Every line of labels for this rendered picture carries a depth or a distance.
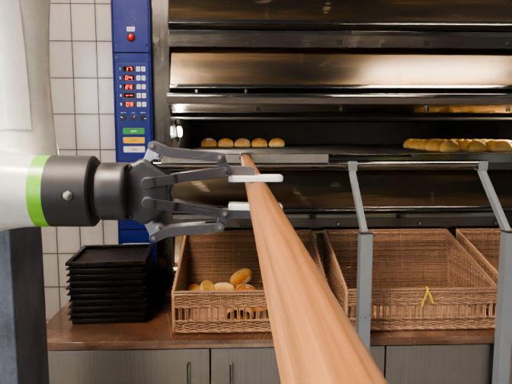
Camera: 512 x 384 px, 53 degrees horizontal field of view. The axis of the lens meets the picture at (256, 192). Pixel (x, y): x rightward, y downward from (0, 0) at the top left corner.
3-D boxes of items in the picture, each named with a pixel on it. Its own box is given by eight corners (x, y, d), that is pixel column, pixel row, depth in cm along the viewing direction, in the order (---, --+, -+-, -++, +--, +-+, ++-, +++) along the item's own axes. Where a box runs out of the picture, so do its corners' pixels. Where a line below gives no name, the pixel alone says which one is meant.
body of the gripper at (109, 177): (105, 157, 69) (174, 157, 69) (107, 218, 70) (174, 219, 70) (90, 160, 62) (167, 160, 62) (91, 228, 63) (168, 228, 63)
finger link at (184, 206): (142, 196, 64) (141, 206, 64) (230, 211, 65) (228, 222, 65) (148, 192, 68) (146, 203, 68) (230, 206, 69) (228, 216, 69)
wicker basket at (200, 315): (184, 291, 224) (184, 229, 220) (312, 289, 226) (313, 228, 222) (170, 335, 176) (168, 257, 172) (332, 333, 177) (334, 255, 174)
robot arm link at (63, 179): (39, 234, 61) (36, 157, 60) (70, 218, 72) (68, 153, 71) (90, 235, 61) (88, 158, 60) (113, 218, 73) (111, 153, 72)
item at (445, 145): (401, 148, 297) (401, 138, 297) (481, 148, 299) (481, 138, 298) (443, 152, 237) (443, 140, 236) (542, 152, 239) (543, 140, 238)
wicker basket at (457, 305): (320, 289, 226) (321, 228, 223) (444, 288, 228) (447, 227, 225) (343, 333, 178) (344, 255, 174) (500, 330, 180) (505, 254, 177)
